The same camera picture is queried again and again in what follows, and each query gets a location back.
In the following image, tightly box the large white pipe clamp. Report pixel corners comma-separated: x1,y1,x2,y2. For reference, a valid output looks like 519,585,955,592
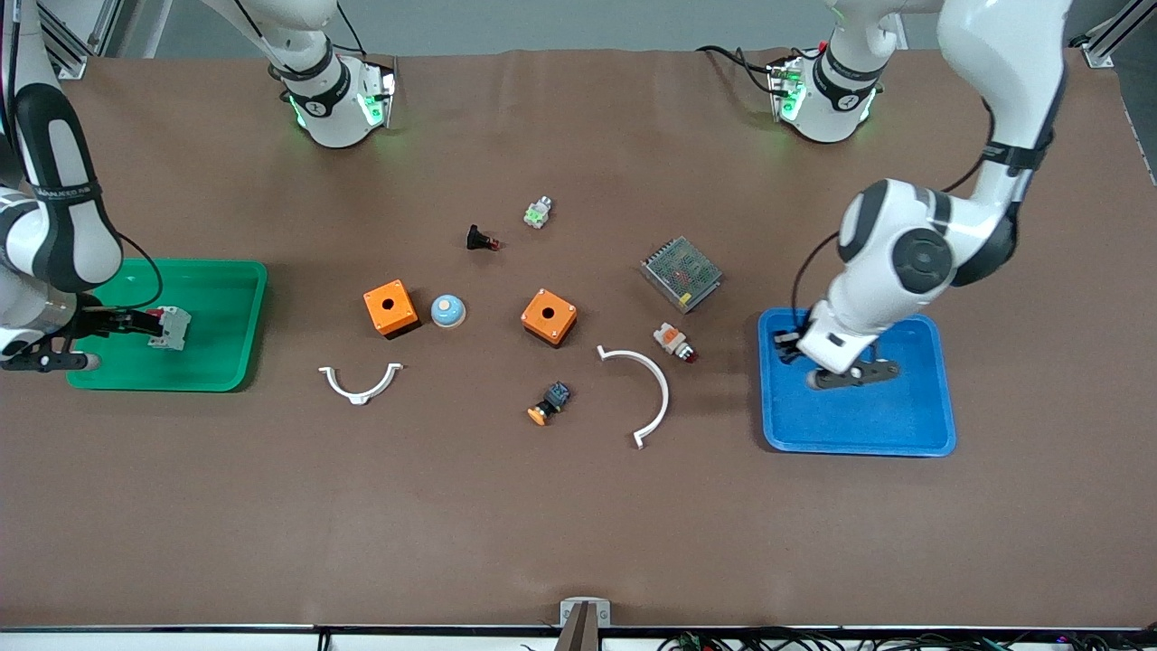
596,344,672,450

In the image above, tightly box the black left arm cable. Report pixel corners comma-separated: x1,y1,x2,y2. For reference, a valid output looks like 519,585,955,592
791,99,1000,335

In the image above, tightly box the orange button box with hole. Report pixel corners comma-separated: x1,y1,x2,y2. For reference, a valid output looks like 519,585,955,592
363,279,421,341
521,288,579,349

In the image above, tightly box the metal table edge bracket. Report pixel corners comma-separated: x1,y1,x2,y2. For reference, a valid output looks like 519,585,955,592
560,598,612,651

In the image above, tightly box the perforated metal power supply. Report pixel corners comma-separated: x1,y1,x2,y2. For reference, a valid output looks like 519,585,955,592
640,236,724,315

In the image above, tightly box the green plastic tray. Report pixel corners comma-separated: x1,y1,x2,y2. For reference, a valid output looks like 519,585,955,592
66,259,268,393

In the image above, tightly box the yellow pushbutton black blue body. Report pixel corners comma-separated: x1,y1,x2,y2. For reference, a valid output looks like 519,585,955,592
527,381,573,427

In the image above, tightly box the aluminium frame profile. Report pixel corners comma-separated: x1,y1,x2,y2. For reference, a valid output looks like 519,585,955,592
36,0,136,80
1071,0,1157,69

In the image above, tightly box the grey circuit breaker red lever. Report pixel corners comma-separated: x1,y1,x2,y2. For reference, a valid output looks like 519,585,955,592
148,307,193,353

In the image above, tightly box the blue plastic tray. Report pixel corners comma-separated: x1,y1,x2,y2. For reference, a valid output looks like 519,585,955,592
757,307,958,458

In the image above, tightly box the black cable at arm base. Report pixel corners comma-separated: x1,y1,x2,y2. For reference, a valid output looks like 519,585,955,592
696,43,819,96

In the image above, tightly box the black cable bundle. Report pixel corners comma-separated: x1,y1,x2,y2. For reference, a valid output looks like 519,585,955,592
660,627,1157,651

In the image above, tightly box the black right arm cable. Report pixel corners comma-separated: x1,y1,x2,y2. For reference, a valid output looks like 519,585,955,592
118,233,165,310

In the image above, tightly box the small white pipe clamp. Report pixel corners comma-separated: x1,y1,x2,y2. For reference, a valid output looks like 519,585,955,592
318,363,405,407

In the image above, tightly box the brown table mat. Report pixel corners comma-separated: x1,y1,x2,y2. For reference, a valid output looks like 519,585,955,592
0,47,1157,629

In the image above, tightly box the red indicator lamp orange-white body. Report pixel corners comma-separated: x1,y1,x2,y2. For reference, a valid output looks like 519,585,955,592
653,322,699,365

